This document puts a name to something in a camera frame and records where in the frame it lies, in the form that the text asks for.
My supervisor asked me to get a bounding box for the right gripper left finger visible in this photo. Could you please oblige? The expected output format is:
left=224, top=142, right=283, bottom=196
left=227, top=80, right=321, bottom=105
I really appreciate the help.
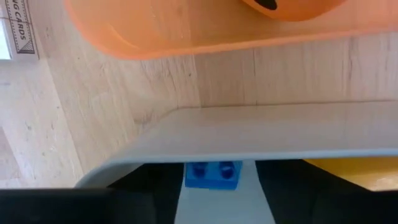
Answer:
left=107, top=162, right=186, bottom=224

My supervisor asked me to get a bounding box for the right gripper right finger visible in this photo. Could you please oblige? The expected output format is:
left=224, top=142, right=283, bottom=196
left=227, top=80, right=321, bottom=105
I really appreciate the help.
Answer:
left=254, top=159, right=398, bottom=224

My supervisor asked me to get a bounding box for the blue toy brick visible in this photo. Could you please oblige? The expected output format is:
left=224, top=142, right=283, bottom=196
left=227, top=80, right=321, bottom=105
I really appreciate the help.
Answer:
left=184, top=160, right=244, bottom=191

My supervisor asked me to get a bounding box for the yellow toy block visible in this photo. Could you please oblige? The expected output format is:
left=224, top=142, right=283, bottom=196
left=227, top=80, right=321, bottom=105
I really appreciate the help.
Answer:
left=303, top=157, right=398, bottom=192

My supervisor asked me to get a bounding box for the orange foam die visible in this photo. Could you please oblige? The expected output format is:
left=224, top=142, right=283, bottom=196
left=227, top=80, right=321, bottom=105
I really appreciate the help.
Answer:
left=239, top=0, right=346, bottom=22

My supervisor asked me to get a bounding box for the light grey plastic bin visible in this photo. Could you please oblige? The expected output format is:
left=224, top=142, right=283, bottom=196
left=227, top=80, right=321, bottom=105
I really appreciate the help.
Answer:
left=74, top=100, right=398, bottom=224

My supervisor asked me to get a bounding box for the orange plastic bin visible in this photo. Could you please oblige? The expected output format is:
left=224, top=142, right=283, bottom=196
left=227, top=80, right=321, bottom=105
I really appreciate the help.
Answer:
left=63, top=0, right=398, bottom=60

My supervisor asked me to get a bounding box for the upper white playing card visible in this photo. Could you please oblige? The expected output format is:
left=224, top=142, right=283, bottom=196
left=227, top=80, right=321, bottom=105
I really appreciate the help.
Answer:
left=0, top=0, right=40, bottom=62

